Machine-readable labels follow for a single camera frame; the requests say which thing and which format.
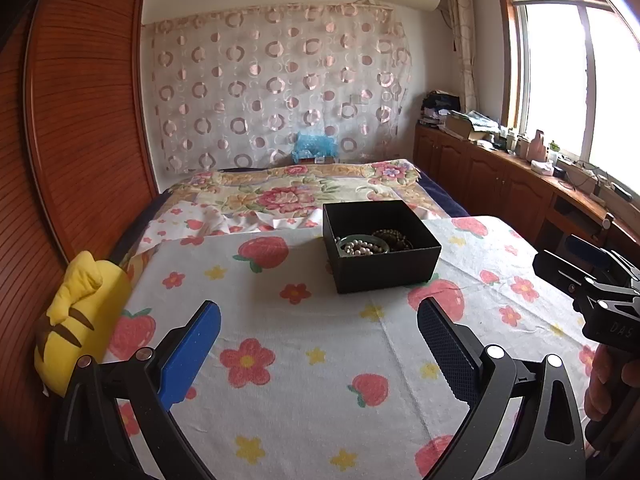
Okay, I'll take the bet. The pink bottle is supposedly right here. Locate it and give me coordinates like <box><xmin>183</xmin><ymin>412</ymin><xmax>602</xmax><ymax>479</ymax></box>
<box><xmin>529</xmin><ymin>129</ymin><xmax>549</xmax><ymax>162</ymax></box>

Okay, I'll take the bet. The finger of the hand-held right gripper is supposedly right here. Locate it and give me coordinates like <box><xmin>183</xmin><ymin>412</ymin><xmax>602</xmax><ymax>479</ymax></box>
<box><xmin>532</xmin><ymin>249</ymin><xmax>602</xmax><ymax>294</ymax></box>
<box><xmin>564</xmin><ymin>233</ymin><xmax>640</xmax><ymax>281</ymax></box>

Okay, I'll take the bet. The floral bedspread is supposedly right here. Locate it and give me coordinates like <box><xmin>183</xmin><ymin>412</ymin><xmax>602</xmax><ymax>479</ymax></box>
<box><xmin>159</xmin><ymin>158</ymin><xmax>452</xmax><ymax>242</ymax></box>

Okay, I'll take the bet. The blue bubble wrap bundle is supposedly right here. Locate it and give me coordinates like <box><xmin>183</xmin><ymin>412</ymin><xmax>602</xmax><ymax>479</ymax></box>
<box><xmin>292</xmin><ymin>130</ymin><xmax>337</xmax><ymax>164</ymax></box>

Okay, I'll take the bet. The sheer curtain with pink circles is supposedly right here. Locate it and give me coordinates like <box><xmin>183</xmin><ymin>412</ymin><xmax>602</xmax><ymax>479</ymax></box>
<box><xmin>141</xmin><ymin>2</ymin><xmax>414</xmax><ymax>179</ymax></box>

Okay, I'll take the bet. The wooden cabinet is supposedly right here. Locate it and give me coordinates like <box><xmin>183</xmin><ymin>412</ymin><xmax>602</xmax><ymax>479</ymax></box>
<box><xmin>413</xmin><ymin>123</ymin><xmax>640</xmax><ymax>283</ymax></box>

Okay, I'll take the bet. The dark cluttered pile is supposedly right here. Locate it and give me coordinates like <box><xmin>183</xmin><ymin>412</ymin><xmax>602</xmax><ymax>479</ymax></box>
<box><xmin>419</xmin><ymin>89</ymin><xmax>454</xmax><ymax>129</ymax></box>

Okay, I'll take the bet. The person's right hand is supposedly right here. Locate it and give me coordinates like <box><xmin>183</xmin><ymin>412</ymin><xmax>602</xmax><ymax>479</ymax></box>
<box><xmin>585</xmin><ymin>346</ymin><xmax>640</xmax><ymax>443</ymax></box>

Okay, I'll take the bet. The window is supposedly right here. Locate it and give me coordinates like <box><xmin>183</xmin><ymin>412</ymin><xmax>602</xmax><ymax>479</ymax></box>
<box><xmin>494</xmin><ymin>0</ymin><xmax>640</xmax><ymax>197</ymax></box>

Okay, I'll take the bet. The yellow plush toy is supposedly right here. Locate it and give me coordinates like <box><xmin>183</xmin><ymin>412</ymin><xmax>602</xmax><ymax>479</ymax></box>
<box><xmin>33</xmin><ymin>249</ymin><xmax>134</xmax><ymax>399</ymax></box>

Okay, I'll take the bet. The cardboard box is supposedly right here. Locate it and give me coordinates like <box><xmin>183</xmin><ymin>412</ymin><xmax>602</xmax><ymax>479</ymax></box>
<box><xmin>443</xmin><ymin>109</ymin><xmax>502</xmax><ymax>144</ymax></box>

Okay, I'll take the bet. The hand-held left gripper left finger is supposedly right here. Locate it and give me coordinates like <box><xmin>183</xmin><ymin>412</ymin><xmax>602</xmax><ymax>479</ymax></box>
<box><xmin>50</xmin><ymin>300</ymin><xmax>222</xmax><ymax>480</ymax></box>

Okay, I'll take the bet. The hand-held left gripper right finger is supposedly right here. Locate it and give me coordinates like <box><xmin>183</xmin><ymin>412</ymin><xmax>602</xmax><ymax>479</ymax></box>
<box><xmin>416</xmin><ymin>296</ymin><xmax>587</xmax><ymax>480</ymax></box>

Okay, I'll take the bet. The black box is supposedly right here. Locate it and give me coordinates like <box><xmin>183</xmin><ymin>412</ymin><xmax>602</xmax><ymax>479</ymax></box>
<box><xmin>322</xmin><ymin>199</ymin><xmax>443</xmax><ymax>295</ymax></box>

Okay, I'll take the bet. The wooden wardrobe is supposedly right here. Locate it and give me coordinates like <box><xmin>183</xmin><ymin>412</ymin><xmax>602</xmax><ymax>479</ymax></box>
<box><xmin>0</xmin><ymin>0</ymin><xmax>162</xmax><ymax>480</ymax></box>

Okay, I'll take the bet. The pearl necklace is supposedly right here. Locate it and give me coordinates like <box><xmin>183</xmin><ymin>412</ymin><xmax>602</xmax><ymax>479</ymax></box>
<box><xmin>338</xmin><ymin>238</ymin><xmax>383</xmax><ymax>257</ymax></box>

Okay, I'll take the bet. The navy blue bedsheet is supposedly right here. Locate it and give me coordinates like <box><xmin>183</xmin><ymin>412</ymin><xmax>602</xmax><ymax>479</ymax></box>
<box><xmin>414</xmin><ymin>168</ymin><xmax>474</xmax><ymax>222</ymax></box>

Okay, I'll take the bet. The brown bead bracelet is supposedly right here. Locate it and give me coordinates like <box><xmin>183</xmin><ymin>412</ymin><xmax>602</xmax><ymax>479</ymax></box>
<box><xmin>372</xmin><ymin>228</ymin><xmax>415</xmax><ymax>252</ymax></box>

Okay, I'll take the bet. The bundled window curtain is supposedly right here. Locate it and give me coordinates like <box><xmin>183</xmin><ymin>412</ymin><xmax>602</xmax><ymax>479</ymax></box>
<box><xmin>442</xmin><ymin>0</ymin><xmax>481</xmax><ymax>117</ymax></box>

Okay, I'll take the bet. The strawberry and flower print cloth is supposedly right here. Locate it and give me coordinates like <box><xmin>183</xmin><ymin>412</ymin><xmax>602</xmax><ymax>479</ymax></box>
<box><xmin>102</xmin><ymin>200</ymin><xmax>601</xmax><ymax>480</ymax></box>

